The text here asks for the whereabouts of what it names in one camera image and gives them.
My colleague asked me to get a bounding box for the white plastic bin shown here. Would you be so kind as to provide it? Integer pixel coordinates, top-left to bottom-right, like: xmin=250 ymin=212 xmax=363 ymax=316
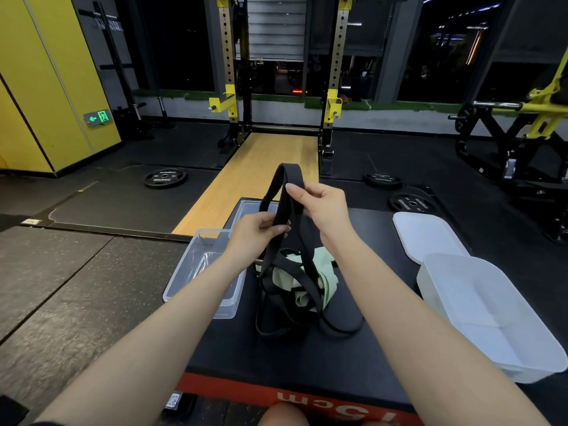
xmin=416 ymin=253 xmax=568 ymax=385

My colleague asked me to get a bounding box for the green exit sign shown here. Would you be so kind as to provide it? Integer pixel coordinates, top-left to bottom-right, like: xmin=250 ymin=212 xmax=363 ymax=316
xmin=83 ymin=109 xmax=114 ymax=128

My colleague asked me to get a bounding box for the yellow black exercise machine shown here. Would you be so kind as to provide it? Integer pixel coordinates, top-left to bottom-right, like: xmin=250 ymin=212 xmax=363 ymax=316
xmin=448 ymin=44 xmax=568 ymax=243

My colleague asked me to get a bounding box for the wooden lifting platform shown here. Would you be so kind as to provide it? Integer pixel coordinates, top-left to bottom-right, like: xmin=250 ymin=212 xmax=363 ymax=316
xmin=172 ymin=131 xmax=320 ymax=237

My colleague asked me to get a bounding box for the person's left hand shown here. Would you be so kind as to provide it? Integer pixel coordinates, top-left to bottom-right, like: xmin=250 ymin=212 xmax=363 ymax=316
xmin=226 ymin=211 xmax=292 ymax=267

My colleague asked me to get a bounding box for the person's right forearm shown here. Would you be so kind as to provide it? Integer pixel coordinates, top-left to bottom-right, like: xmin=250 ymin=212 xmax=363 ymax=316
xmin=326 ymin=230 xmax=551 ymax=426

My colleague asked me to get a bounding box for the person's left leg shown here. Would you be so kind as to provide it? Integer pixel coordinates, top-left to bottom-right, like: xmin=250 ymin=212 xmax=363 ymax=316
xmin=258 ymin=402 xmax=309 ymax=426

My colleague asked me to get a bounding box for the wide black resistance band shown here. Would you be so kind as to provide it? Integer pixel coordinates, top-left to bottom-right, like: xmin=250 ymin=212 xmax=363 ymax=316
xmin=256 ymin=163 xmax=327 ymax=315

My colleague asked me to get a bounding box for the black plyo platform red side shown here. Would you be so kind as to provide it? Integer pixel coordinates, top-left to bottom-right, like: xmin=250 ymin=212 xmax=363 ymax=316
xmin=175 ymin=197 xmax=568 ymax=426

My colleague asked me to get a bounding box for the person's left forearm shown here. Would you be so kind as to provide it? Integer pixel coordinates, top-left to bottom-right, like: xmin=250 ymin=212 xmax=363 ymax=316
xmin=33 ymin=250 xmax=256 ymax=426

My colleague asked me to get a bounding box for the grey window blind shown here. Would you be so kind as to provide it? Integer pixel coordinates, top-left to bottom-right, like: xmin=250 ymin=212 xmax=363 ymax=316
xmin=241 ymin=0 xmax=308 ymax=63

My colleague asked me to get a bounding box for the clear plastic lid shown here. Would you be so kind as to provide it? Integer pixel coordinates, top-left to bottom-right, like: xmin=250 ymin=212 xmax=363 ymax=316
xmin=230 ymin=198 xmax=280 ymax=231

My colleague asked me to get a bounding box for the black upright bar holder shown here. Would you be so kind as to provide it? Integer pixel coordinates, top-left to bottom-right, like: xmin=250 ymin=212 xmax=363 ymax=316
xmin=157 ymin=96 xmax=176 ymax=129

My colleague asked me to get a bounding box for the black weight plate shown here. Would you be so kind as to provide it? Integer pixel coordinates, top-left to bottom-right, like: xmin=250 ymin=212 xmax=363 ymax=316
xmin=363 ymin=172 xmax=404 ymax=190
xmin=143 ymin=167 xmax=189 ymax=189
xmin=388 ymin=193 xmax=438 ymax=214

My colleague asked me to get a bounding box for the yellow black squat rack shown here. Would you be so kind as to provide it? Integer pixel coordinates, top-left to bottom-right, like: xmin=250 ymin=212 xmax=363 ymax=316
xmin=206 ymin=0 xmax=356 ymax=160

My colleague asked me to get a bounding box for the clear plastic container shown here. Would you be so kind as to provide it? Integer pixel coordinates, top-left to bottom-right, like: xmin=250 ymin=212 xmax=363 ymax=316
xmin=162 ymin=228 xmax=247 ymax=320

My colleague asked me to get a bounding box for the tangle of black resistance bands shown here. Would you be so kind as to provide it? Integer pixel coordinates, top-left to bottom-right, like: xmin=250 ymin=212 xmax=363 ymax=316
xmin=253 ymin=243 xmax=366 ymax=338

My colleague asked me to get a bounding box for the white plastic lid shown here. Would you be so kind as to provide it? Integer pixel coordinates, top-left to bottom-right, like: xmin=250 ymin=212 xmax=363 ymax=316
xmin=392 ymin=211 xmax=471 ymax=266

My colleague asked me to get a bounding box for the person's right hand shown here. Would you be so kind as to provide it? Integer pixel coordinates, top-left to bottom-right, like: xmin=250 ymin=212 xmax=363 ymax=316
xmin=285 ymin=181 xmax=356 ymax=251

